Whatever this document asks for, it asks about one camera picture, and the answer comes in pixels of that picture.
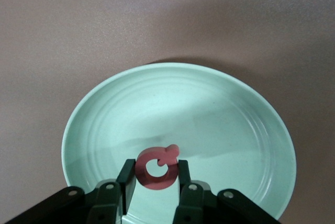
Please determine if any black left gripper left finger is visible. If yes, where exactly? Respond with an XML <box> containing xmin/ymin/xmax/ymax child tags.
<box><xmin>5</xmin><ymin>158</ymin><xmax>137</xmax><ymax>224</ymax></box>

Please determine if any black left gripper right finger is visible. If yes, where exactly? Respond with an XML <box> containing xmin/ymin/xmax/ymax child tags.
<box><xmin>174</xmin><ymin>160</ymin><xmax>282</xmax><ymax>224</ymax></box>

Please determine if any red foam letter Q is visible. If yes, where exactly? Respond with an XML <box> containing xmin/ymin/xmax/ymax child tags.
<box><xmin>135</xmin><ymin>144</ymin><xmax>181</xmax><ymax>191</ymax></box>

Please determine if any green plate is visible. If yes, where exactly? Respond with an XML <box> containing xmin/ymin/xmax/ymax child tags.
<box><xmin>61</xmin><ymin>63</ymin><xmax>298</xmax><ymax>224</ymax></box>

